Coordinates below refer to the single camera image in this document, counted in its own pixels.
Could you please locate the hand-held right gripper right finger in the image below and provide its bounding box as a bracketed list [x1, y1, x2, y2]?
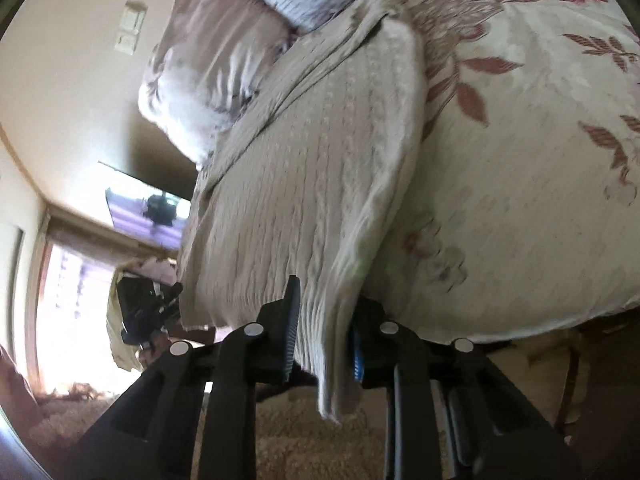
[349, 299, 587, 480]

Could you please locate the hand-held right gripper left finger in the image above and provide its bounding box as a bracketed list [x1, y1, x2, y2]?
[65, 275, 303, 480]

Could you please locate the cream knitted blanket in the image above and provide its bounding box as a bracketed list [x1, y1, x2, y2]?
[177, 0, 431, 423]

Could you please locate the bright window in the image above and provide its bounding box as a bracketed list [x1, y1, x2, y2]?
[30, 240, 117, 392]

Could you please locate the beige shaggy rug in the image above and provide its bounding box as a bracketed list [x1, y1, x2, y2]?
[25, 385, 401, 480]

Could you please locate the mauve satin pillow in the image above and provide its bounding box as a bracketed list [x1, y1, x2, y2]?
[137, 0, 297, 171]

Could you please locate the floral bedspread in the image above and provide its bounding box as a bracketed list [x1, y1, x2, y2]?
[350, 0, 640, 346]

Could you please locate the dark wooden furniture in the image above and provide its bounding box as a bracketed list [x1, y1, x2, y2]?
[552, 310, 640, 480]

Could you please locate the beige wall switch plate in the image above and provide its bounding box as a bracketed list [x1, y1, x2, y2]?
[114, 0, 149, 56]

